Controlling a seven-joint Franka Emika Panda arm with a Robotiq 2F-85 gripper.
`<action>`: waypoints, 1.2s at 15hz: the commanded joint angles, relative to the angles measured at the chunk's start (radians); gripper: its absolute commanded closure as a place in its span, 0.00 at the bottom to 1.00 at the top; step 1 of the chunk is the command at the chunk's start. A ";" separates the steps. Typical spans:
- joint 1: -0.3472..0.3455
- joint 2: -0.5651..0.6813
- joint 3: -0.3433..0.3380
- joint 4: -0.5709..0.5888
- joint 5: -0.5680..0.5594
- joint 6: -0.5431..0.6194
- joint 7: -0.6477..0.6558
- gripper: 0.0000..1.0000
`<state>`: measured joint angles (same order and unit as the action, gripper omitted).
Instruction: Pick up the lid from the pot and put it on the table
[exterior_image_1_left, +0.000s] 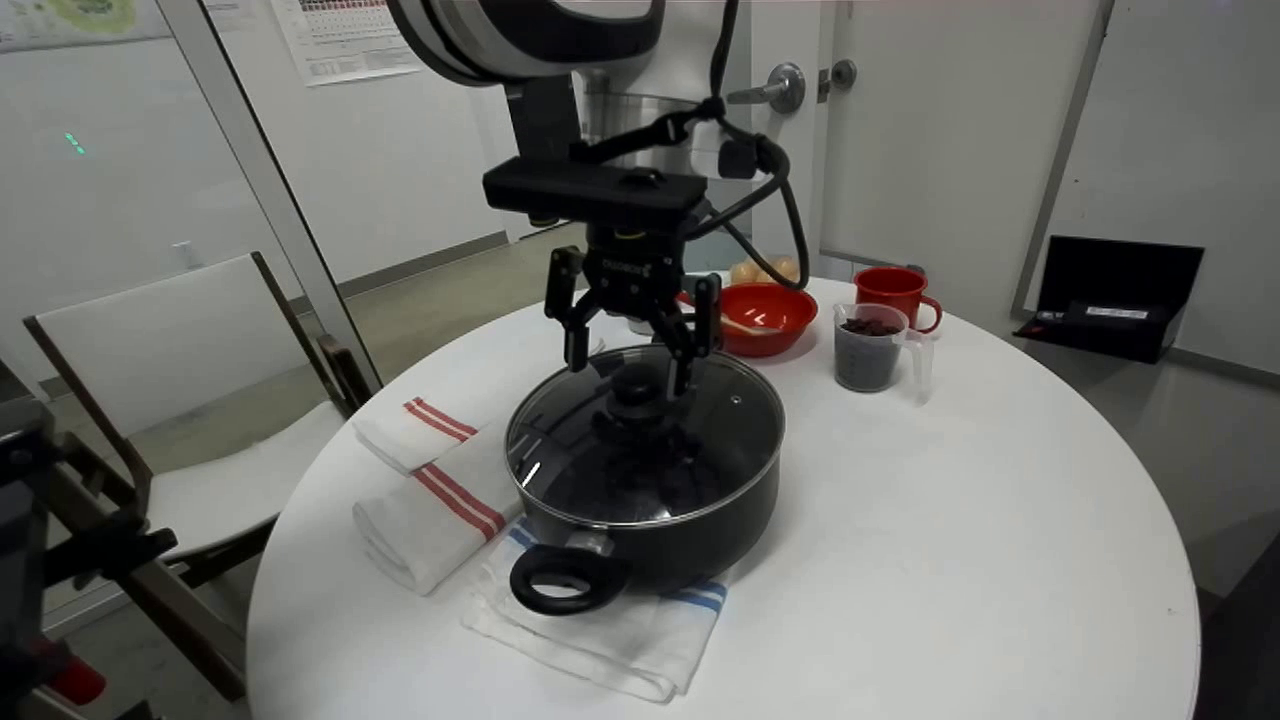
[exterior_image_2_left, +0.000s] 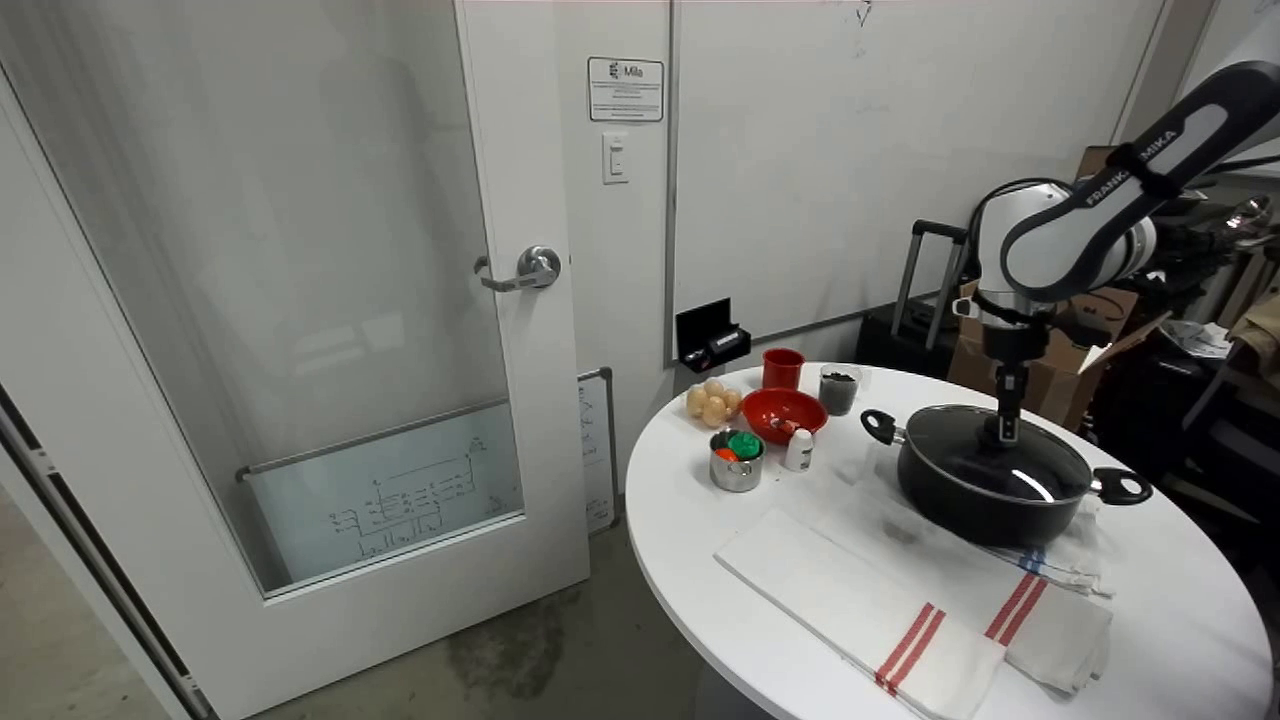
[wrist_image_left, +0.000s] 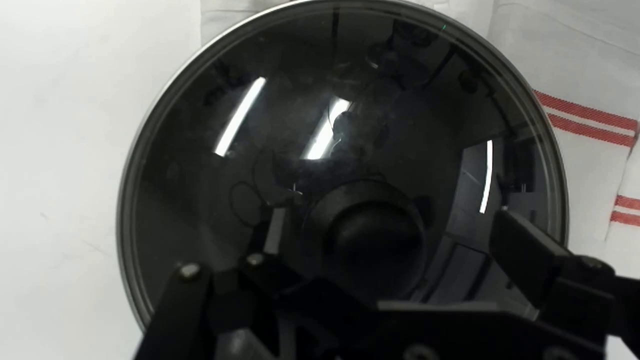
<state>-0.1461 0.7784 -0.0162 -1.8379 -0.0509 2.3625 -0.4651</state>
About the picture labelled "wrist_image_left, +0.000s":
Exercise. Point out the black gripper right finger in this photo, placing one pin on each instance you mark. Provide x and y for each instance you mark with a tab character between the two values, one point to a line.
552	266

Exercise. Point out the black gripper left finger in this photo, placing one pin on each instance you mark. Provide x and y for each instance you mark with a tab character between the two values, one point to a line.
191	307

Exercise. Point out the glass pot lid black knob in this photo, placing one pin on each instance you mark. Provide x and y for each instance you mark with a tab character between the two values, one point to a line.
281	86

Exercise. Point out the white towel red stripes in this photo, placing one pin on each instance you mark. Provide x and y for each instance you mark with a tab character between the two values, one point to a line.
586	166
627	233

